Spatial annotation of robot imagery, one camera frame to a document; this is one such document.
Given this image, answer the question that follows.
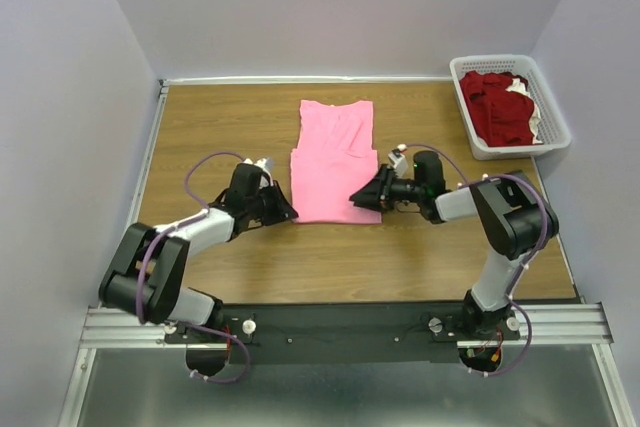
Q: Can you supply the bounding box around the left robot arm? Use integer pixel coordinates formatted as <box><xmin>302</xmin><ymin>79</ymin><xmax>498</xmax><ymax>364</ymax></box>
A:
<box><xmin>99</xmin><ymin>158</ymin><xmax>298</xmax><ymax>342</ymax></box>

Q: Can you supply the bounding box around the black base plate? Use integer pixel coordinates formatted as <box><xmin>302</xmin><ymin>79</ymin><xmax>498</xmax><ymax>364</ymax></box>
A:
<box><xmin>165</xmin><ymin>301</ymin><xmax>521</xmax><ymax>376</ymax></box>

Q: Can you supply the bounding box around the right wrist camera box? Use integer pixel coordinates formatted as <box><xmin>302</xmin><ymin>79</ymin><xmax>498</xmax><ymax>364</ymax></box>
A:
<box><xmin>388</xmin><ymin>144</ymin><xmax>409</xmax><ymax>177</ymax></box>

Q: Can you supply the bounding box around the aluminium frame rail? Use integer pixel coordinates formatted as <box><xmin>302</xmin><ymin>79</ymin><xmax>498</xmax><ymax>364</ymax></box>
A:
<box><xmin>80</xmin><ymin>304</ymin><xmax>613</xmax><ymax>349</ymax></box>

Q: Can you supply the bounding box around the pink t shirt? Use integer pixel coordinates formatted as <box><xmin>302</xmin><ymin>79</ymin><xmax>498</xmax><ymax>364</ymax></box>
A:
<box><xmin>290</xmin><ymin>100</ymin><xmax>382</xmax><ymax>225</ymax></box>

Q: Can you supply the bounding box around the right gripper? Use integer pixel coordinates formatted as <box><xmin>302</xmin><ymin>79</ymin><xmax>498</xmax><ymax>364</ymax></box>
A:
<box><xmin>349</xmin><ymin>163</ymin><xmax>424</xmax><ymax>213</ymax></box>

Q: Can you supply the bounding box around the white cloth in basket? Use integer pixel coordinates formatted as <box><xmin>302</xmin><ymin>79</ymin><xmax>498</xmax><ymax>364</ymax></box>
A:
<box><xmin>507</xmin><ymin>76</ymin><xmax>543</xmax><ymax>145</ymax></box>

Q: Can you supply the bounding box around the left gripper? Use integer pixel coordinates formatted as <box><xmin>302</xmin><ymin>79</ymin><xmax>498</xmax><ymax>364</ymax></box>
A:
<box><xmin>247</xmin><ymin>180</ymin><xmax>299</xmax><ymax>226</ymax></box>

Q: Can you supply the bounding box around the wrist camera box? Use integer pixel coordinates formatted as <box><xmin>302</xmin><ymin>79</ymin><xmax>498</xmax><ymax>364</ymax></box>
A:
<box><xmin>388</xmin><ymin>144</ymin><xmax>409</xmax><ymax>177</ymax></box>
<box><xmin>255</xmin><ymin>157</ymin><xmax>275</xmax><ymax>175</ymax></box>

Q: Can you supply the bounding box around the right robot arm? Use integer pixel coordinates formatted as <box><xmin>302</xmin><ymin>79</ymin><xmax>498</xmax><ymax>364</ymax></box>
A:
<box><xmin>350</xmin><ymin>144</ymin><xmax>559</xmax><ymax>339</ymax></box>

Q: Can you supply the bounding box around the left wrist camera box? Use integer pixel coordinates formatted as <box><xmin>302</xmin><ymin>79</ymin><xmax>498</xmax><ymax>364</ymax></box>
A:
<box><xmin>255</xmin><ymin>157</ymin><xmax>275</xmax><ymax>175</ymax></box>

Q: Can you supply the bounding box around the red t shirt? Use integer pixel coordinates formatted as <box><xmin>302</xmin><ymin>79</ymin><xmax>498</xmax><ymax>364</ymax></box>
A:
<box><xmin>460</xmin><ymin>71</ymin><xmax>533</xmax><ymax>147</ymax></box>

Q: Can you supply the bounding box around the white plastic basket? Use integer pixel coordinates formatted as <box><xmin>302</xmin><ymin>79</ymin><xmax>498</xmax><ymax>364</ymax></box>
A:
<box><xmin>449</xmin><ymin>54</ymin><xmax>571</xmax><ymax>160</ymax></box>

